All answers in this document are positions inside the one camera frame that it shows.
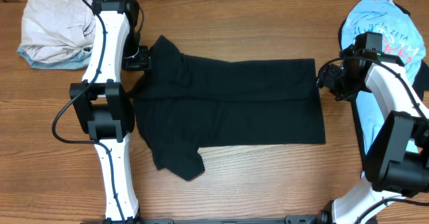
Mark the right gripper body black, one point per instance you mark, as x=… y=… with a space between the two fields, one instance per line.
x=343 y=84

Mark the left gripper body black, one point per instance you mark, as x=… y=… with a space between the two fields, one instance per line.
x=141 y=60

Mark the black t-shirt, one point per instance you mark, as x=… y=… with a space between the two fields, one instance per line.
x=185 y=103

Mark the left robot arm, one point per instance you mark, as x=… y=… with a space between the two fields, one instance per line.
x=104 y=108

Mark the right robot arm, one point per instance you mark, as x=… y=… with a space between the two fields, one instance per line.
x=396 y=165

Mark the folded light denim garment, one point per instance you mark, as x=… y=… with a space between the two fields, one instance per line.
x=81 y=60

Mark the black garment under blue shirt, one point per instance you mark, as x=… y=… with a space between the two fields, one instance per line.
x=420 y=83

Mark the folded beige garment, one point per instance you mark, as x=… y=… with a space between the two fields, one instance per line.
x=56 y=30

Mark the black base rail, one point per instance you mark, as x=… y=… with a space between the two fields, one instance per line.
x=228 y=221

